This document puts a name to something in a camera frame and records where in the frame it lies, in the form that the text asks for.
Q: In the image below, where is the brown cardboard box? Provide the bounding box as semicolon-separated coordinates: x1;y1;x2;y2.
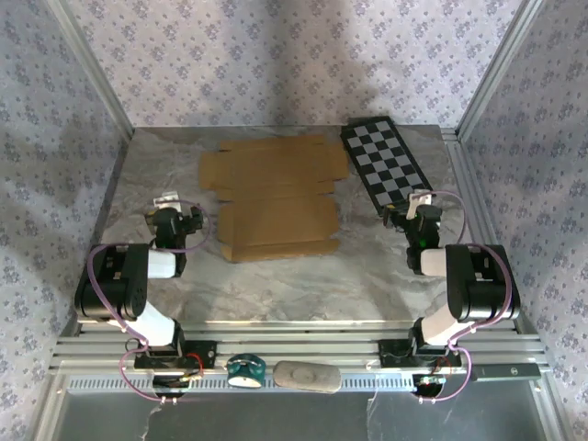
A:
198;137;350;264

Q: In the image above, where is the black grey checkerboard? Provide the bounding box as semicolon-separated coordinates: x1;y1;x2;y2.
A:
339;115;435;217

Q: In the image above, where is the black rectangular bar device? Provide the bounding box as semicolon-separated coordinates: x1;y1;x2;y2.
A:
474;363;542;382

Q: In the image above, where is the grey oval stone pad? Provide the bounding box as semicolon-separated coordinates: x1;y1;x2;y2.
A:
272;360;343;395

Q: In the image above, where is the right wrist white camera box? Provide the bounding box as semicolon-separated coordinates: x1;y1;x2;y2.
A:
407;190;434;221

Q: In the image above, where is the aluminium side rail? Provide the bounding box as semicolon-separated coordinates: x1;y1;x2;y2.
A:
440;128;520;332

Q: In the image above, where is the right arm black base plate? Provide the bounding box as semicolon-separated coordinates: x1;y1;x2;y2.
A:
377;338;463;368

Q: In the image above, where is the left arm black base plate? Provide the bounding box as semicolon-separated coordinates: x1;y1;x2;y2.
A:
132;339;218;369

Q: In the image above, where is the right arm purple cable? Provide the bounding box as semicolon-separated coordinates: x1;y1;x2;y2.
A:
415;190;514;406

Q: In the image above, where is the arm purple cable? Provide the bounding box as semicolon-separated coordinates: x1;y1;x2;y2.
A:
85;198;211;406
415;190;514;406

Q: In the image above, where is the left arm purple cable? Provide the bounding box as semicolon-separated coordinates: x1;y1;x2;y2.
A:
85;198;211;406

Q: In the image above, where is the aluminium corner post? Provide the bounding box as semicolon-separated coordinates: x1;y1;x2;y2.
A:
45;0;135;139
454;0;548;143

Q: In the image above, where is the aluminium rail frame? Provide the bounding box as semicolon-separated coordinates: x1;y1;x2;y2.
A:
48;321;552;374

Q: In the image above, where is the grey slotted cable duct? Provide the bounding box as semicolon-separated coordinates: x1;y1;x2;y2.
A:
66;376;417;394

